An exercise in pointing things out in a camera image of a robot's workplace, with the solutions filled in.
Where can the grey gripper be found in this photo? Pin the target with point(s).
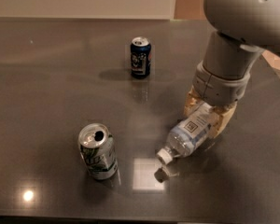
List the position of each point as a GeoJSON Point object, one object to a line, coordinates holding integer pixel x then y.
{"type": "Point", "coordinates": [218, 88]}

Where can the green white soda can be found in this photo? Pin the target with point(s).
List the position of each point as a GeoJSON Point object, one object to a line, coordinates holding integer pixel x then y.
{"type": "Point", "coordinates": [97, 149]}

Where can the clear blue-label plastic bottle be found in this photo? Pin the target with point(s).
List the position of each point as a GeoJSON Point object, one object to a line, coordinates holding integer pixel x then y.
{"type": "Point", "coordinates": [187, 135]}

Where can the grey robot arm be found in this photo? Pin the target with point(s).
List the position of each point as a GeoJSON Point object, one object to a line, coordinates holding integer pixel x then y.
{"type": "Point", "coordinates": [244, 29]}

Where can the blue pepsi can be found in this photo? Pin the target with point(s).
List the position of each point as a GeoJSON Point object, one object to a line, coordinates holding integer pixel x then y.
{"type": "Point", "coordinates": [140, 49]}

